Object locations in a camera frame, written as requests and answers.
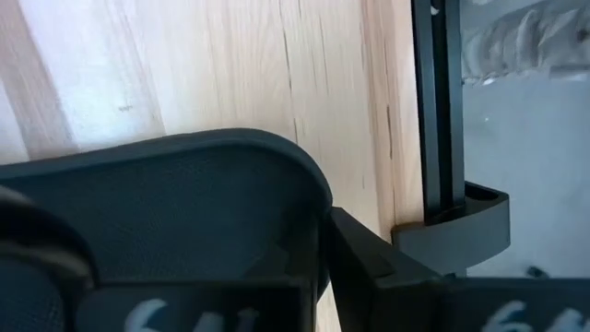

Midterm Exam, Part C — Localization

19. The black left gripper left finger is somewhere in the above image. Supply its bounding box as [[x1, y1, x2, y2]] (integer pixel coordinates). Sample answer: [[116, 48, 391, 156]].
[[76, 278, 320, 332]]

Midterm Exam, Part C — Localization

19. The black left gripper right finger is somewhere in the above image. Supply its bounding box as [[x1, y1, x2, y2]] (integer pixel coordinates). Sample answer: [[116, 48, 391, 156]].
[[324, 207, 590, 332]]

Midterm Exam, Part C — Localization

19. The black rubber slide sandal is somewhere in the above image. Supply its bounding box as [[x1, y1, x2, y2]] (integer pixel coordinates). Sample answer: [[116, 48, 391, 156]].
[[0, 127, 334, 296]]

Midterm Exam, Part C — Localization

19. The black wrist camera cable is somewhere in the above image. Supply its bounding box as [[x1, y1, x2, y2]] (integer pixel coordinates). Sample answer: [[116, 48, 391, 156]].
[[0, 184, 99, 332]]

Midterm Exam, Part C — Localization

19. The black aluminium table frame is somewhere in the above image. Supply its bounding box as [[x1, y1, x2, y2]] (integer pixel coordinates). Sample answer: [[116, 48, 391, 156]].
[[391, 0, 511, 278]]

